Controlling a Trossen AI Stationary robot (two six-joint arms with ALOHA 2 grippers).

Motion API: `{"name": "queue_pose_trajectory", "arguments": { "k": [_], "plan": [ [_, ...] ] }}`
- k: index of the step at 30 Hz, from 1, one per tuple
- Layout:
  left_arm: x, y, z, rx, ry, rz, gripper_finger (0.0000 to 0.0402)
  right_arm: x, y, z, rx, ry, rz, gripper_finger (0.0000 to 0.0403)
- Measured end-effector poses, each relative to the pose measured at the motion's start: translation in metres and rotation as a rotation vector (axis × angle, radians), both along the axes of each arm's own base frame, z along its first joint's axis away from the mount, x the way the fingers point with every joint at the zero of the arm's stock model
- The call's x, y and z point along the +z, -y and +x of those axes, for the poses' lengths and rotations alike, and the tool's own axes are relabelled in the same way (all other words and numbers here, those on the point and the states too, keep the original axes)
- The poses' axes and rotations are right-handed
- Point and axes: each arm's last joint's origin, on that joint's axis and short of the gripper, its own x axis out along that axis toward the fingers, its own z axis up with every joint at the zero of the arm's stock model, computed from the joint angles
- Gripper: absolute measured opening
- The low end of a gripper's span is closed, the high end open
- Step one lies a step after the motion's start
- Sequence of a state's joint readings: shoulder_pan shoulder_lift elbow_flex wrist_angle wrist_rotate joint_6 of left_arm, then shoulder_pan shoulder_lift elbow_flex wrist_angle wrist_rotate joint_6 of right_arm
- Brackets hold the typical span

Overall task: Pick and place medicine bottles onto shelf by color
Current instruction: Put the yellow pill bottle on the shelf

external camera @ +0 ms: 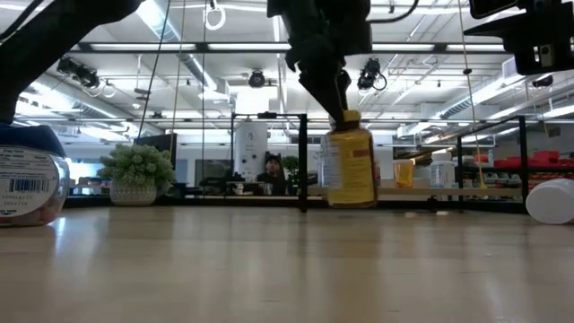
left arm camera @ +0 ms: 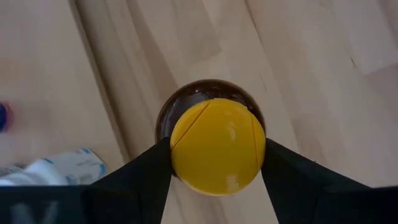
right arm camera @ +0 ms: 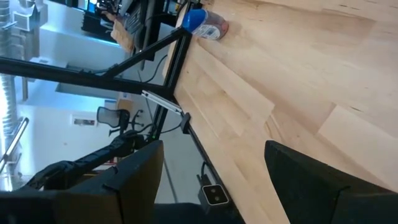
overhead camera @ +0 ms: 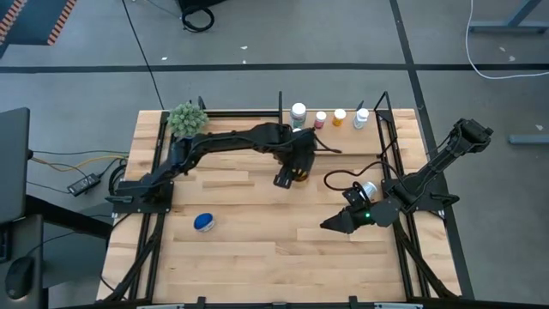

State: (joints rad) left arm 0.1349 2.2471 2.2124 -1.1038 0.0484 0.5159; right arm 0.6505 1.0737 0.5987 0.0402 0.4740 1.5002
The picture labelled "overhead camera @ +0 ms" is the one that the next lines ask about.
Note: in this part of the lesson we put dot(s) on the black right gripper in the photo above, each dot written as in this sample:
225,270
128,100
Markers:
360,216

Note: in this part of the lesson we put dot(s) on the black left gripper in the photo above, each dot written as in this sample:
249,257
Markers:
296,148

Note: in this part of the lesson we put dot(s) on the small pink bottle white cap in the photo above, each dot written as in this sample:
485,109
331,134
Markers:
320,116

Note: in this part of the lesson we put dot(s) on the large bottle green label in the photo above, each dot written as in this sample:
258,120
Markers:
298,109

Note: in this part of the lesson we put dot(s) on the orange pill vial white cap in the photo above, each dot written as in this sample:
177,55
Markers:
339,113

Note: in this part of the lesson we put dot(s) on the white medicine bottle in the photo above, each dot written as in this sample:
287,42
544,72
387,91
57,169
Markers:
362,113

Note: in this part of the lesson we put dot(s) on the white jar blue lid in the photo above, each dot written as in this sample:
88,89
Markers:
203,221

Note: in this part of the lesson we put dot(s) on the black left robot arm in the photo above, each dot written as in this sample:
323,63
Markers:
223,139

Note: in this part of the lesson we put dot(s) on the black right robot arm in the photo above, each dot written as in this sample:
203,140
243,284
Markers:
442,159

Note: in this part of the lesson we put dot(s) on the artificial green plant white pot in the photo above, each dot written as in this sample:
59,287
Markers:
187,120

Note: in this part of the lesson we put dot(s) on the black power adapter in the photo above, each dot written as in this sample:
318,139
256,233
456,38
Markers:
83,184

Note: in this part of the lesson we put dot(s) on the black desk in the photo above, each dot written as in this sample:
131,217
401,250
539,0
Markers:
21,240

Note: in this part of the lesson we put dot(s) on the dark grey monitor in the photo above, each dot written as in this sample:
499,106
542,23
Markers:
13,163

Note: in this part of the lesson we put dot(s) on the black computer mouse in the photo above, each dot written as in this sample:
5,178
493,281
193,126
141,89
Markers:
19,276

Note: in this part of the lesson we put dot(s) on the dark mat orange striped edge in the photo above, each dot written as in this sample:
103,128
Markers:
30,21

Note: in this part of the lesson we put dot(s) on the wooden shelf black metal frame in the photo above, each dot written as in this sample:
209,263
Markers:
343,143

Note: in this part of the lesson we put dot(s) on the black aluminium table frame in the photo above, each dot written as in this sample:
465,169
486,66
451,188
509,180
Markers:
240,113

